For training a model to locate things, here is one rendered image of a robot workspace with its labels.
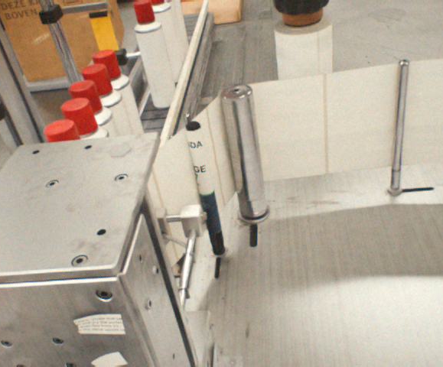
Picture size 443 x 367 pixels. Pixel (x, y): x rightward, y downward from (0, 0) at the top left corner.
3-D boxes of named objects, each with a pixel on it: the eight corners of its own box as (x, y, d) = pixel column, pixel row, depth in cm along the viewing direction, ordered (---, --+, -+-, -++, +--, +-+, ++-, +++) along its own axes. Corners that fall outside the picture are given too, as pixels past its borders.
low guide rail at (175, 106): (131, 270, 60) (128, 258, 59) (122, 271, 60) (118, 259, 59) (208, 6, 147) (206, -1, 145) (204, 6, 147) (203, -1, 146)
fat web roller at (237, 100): (270, 223, 66) (255, 96, 55) (236, 225, 66) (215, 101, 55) (270, 202, 69) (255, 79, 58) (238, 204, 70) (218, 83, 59)
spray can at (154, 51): (177, 108, 98) (153, 4, 86) (151, 111, 99) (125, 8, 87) (180, 96, 102) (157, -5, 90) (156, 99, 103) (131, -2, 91)
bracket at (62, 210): (118, 277, 25) (113, 264, 25) (-80, 290, 27) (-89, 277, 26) (161, 140, 36) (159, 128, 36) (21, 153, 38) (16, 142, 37)
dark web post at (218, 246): (225, 255, 62) (200, 127, 51) (212, 256, 62) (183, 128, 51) (226, 245, 63) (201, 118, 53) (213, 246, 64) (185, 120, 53)
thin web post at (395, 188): (403, 195, 66) (415, 63, 55) (388, 196, 67) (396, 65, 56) (400, 186, 68) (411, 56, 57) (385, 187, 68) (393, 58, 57)
